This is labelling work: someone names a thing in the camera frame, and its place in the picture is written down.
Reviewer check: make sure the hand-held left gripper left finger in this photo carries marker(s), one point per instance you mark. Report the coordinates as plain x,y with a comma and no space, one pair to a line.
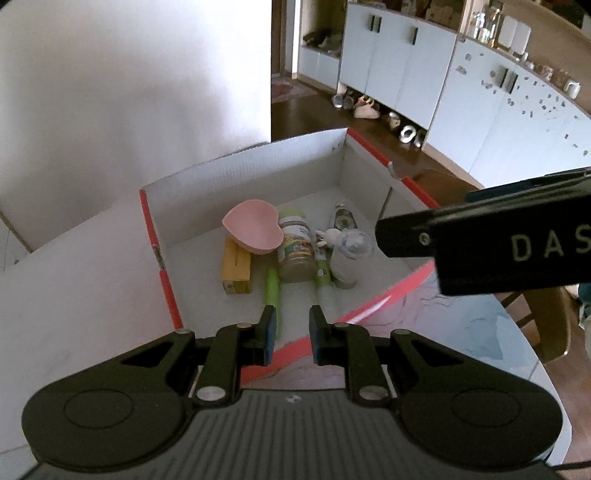
270,334

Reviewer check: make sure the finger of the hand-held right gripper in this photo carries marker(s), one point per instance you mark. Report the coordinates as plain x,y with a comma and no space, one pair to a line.
508,188
401,233

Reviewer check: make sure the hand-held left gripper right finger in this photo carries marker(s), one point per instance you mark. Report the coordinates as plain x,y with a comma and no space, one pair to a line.
316,336

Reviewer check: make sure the green marker pen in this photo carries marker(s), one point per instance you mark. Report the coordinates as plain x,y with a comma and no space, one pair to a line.
272,290

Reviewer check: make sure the clear bottle with white cap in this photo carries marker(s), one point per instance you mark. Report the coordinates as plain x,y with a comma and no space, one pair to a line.
351,258

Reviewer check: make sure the green and white tube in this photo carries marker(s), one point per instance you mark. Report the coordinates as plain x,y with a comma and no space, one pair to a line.
323,277

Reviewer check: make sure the yellow box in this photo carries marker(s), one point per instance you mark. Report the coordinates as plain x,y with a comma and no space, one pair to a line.
235,272

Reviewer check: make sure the white rabbit plush toy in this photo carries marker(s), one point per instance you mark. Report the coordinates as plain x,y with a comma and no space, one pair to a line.
328,236

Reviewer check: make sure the jar with green label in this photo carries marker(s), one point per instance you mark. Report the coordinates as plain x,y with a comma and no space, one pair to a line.
298,249

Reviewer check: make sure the pink heart-shaped bowl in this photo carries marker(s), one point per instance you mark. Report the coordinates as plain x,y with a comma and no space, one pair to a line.
254,224

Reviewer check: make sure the white cardboard box red edges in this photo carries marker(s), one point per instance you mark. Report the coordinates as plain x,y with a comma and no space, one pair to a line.
207,184

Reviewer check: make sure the wide white speckled cabinet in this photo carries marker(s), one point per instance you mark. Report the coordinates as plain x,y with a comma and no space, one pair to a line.
508,120

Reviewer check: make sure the wooden chair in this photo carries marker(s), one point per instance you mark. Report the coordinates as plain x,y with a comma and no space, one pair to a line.
549,323

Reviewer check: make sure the silver shoes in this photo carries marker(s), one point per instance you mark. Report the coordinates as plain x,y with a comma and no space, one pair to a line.
408,134

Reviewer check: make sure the white mug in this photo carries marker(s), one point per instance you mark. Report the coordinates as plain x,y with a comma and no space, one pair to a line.
571,88

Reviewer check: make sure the pink and white shoes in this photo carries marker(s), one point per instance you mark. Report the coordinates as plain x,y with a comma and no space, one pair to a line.
367,108

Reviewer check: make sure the grey shoes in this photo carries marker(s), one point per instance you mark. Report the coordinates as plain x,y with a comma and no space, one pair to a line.
341,100

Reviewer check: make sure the white containers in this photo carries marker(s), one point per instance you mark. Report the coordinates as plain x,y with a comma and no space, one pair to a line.
513,33

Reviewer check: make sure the tall white cabinet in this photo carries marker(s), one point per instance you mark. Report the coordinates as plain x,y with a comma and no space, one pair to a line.
397,69

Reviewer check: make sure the glass jars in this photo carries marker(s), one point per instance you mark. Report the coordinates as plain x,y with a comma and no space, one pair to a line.
485,25

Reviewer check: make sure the patterned rug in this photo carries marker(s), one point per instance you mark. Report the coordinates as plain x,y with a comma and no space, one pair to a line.
288,90

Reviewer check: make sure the low white cabinet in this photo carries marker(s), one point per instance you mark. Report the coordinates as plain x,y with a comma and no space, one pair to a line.
318,64

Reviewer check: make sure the clutter on low cabinet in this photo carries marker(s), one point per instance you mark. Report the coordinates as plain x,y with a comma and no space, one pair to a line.
323,40

